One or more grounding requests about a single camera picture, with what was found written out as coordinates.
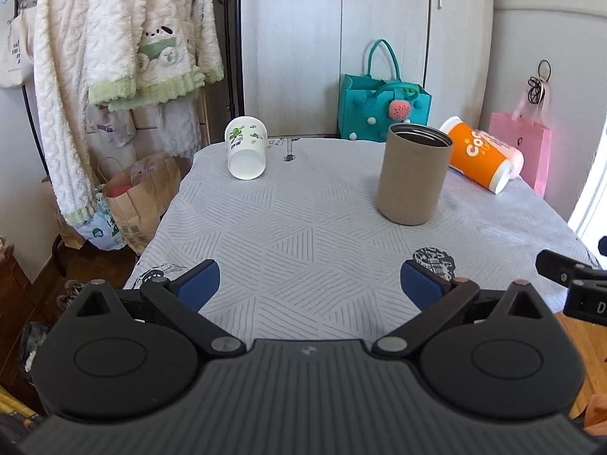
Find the white wardrobe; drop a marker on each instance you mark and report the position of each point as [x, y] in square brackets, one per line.
[294, 33]

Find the pink paper bag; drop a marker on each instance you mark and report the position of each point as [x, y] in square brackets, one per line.
[526, 151]

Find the black clothes rack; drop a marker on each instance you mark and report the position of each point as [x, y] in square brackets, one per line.
[33, 118]

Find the brown paper bag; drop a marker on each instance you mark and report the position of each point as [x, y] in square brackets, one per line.
[137, 199]

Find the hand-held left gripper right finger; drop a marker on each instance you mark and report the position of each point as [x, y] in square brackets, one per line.
[420, 285]

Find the orange cup with white lid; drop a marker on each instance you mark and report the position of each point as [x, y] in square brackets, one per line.
[479, 154]

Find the white cup with green print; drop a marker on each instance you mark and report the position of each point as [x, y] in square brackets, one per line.
[245, 149]

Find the printed plastic bag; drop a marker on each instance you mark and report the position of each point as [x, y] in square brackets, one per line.
[99, 227]

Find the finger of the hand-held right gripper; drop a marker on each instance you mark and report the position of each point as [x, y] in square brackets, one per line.
[559, 268]

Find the grey shoes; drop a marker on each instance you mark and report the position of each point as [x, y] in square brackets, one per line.
[71, 291]

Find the grey patterned tablecloth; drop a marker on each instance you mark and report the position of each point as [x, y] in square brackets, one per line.
[308, 246]

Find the teal felt handbag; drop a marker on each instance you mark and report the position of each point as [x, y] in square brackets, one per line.
[374, 104]

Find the black pole stand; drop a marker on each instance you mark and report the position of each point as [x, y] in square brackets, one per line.
[230, 33]

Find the white fluffy robe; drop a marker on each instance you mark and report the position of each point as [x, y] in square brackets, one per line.
[95, 57]

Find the brown cardboard canister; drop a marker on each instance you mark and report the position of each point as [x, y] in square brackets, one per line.
[412, 175]

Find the pale cloth bag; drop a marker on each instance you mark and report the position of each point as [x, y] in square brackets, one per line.
[111, 130]

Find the white canvas tote bag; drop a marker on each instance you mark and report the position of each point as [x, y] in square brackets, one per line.
[14, 52]

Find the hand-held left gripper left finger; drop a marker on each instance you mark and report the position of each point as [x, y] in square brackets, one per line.
[199, 285]

